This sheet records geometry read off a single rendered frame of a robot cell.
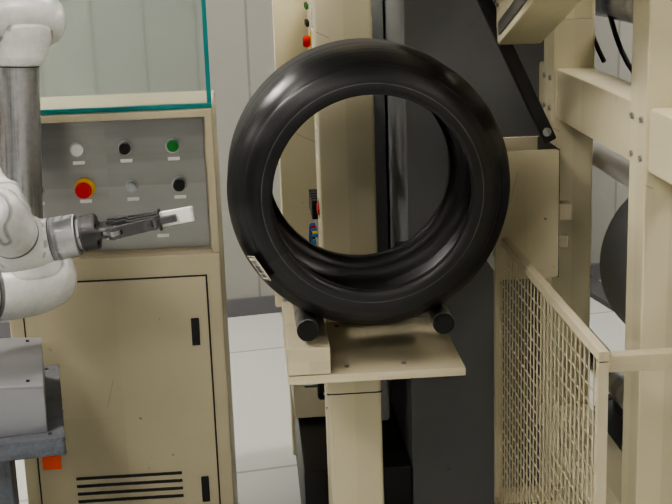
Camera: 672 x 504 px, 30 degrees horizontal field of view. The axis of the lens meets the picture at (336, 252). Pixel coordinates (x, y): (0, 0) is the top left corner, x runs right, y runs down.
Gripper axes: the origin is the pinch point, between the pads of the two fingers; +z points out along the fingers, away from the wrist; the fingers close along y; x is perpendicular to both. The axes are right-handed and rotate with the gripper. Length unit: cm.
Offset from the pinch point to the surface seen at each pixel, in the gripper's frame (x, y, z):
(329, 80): -23.3, -11.6, 35.3
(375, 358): 38, -2, 35
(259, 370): 114, 220, -1
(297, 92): -22.1, -11.2, 28.8
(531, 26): -25, 3, 79
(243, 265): 90, 297, -3
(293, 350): 29.7, -11.0, 18.6
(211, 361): 52, 59, -5
